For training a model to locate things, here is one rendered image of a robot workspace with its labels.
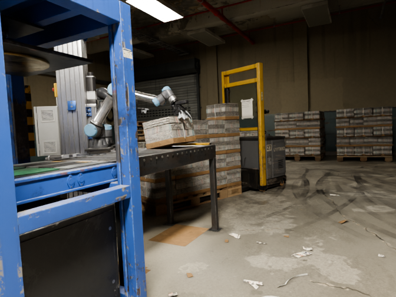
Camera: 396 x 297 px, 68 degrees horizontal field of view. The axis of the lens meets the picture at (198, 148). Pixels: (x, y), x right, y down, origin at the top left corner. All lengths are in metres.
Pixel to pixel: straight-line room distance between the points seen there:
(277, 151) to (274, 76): 5.64
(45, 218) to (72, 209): 0.11
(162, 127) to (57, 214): 1.46
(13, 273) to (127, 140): 0.67
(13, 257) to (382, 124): 7.67
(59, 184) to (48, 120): 1.80
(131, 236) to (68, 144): 1.78
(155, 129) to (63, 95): 1.06
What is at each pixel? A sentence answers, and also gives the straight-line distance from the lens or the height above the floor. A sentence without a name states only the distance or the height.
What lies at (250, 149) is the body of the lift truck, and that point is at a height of 0.60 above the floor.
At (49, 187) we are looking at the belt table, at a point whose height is 0.74.
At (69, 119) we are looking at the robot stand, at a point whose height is 1.10.
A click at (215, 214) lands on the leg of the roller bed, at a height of 0.15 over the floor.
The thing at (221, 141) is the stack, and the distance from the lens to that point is 3.94.
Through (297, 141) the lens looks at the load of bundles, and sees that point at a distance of 8.16.
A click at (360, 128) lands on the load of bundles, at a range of 8.00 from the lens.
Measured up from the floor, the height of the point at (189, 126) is 0.98.
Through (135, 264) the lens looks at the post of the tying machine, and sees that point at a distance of 1.54.
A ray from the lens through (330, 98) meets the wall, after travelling 9.72.
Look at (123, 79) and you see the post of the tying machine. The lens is 1.43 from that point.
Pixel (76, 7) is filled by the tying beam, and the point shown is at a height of 1.45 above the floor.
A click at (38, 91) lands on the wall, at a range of 10.34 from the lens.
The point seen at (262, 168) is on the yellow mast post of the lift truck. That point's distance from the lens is 4.31.
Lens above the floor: 0.95
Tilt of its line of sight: 4 degrees down
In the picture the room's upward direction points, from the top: 3 degrees counter-clockwise
